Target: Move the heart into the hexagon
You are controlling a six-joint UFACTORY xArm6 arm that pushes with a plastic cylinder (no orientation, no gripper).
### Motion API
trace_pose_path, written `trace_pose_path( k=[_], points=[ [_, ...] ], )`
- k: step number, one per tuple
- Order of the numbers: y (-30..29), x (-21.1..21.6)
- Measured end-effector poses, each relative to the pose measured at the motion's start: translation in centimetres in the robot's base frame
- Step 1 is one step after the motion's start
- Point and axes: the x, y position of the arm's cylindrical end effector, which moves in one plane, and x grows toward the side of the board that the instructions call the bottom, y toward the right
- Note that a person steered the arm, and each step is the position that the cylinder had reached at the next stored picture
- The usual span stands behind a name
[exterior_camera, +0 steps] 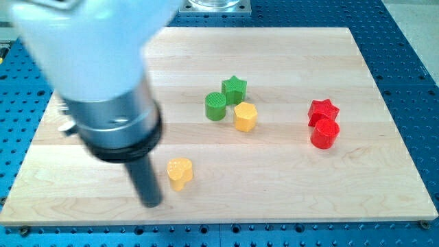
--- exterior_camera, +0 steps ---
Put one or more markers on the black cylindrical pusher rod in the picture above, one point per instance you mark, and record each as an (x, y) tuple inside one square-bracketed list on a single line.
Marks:
[(144, 180)]

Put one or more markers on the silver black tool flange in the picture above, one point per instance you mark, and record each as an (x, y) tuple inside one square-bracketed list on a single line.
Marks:
[(122, 129)]

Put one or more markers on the yellow heart block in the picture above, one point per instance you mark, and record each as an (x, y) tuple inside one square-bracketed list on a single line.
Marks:
[(179, 171)]

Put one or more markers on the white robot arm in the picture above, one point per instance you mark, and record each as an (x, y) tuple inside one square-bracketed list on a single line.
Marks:
[(91, 53)]

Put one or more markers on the yellow hexagon block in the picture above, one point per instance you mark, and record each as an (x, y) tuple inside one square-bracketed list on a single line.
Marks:
[(245, 116)]

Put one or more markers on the green cylinder block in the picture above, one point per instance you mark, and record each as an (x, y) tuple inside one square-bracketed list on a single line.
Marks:
[(215, 106)]

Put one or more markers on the green star block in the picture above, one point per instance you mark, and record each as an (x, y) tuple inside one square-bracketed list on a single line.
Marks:
[(235, 90)]

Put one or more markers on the wooden board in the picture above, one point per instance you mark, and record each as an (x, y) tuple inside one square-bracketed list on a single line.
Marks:
[(271, 174)]

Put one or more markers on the red cylinder block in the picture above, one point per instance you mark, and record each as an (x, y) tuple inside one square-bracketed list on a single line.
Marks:
[(325, 133)]

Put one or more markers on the red star block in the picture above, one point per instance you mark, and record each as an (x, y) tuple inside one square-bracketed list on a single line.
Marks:
[(321, 109)]

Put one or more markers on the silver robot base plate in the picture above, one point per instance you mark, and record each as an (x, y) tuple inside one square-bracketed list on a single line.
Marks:
[(216, 7)]

